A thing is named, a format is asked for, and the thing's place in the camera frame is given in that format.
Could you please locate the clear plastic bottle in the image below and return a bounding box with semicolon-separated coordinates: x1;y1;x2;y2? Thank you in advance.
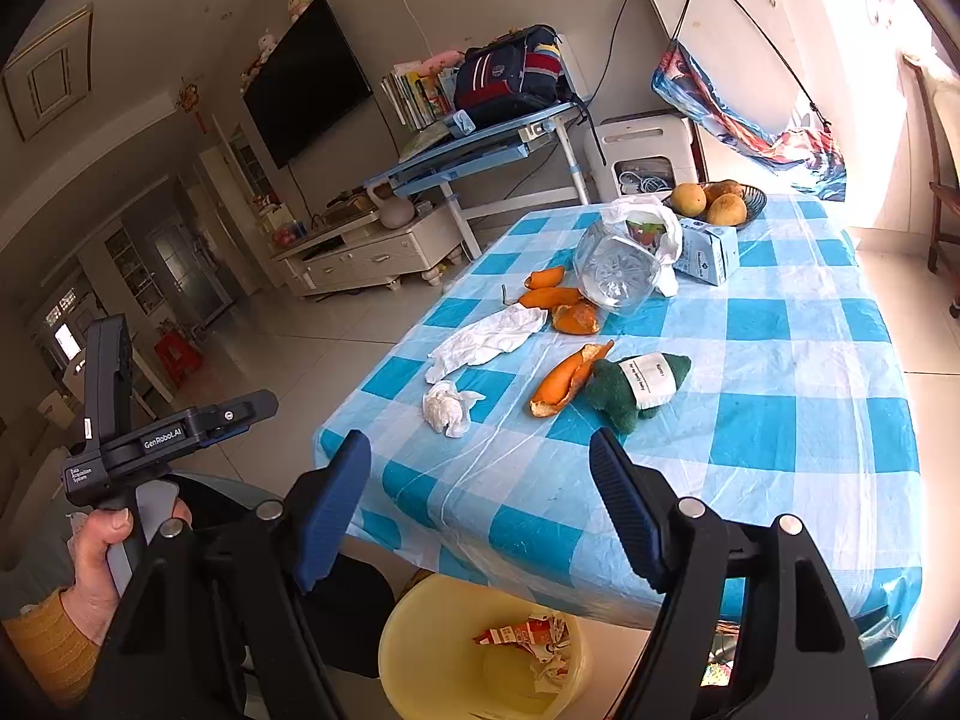
574;219;668;314

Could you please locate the dark glass fruit bowl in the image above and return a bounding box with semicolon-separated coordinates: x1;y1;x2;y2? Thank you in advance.
664;184;768;231

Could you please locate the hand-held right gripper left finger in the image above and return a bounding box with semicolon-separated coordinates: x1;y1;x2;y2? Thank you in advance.
90;431;374;720

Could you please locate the person's left hand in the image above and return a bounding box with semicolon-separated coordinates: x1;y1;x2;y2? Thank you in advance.
64;508;136;646

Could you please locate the white television cabinet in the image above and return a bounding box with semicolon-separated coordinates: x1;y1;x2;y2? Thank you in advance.
271;202;466;297

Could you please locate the person's left forearm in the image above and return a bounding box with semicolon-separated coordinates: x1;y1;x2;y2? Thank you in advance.
0;589;102;710

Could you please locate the orange peel pieces group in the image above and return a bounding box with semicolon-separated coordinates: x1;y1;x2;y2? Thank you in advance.
553;301;602;336

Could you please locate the wooden chair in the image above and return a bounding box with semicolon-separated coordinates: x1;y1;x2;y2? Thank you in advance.
904;52;960;316

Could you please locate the red plastic stool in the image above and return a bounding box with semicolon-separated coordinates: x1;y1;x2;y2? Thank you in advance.
154;331;203;383

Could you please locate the navy red backpack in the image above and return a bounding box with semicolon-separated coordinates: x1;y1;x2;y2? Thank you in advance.
452;25;577;130

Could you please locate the blue white study desk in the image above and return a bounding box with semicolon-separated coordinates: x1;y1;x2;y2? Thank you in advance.
365;101;593;260

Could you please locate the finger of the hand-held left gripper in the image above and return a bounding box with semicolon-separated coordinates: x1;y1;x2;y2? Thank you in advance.
196;390;280;445

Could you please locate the printed drawstring bag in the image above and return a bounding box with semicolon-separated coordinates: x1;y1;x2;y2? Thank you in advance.
651;0;848;202

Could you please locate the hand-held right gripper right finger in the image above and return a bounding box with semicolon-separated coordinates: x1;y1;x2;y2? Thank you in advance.
589;427;878;720

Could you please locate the grey blue milk carton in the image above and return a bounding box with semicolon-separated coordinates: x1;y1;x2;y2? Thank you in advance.
673;217;741;287

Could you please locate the torn red white carton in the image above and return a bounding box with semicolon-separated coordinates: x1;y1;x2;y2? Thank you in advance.
472;613;584;695

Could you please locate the black flat television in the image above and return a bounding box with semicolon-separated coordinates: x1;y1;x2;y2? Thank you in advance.
241;0;374;170

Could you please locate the long orange peel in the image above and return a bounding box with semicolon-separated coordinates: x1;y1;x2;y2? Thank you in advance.
529;341;616;419

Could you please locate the long white tissue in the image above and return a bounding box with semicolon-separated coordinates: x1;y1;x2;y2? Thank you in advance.
426;305;548;385

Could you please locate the white floor appliance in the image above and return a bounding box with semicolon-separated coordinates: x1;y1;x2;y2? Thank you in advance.
589;112;700;205

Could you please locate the white tissue ball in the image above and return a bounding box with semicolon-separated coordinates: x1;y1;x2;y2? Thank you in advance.
422;381;486;438

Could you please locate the pink round vase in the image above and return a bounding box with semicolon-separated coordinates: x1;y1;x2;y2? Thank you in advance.
366;181;416;230

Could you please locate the white plastic bag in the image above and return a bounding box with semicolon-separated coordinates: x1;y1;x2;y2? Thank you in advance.
600;195;683;296

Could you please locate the square ceiling vent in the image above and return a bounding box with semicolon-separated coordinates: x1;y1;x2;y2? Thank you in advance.
2;4;95;142

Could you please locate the red knot wall ornament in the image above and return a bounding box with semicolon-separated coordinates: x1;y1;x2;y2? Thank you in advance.
178;79;207;134

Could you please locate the row of books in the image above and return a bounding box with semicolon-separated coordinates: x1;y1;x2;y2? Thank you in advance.
381;60;460;132

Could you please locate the yellow plastic trash bin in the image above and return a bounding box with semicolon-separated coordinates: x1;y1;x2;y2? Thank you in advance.
379;574;593;720

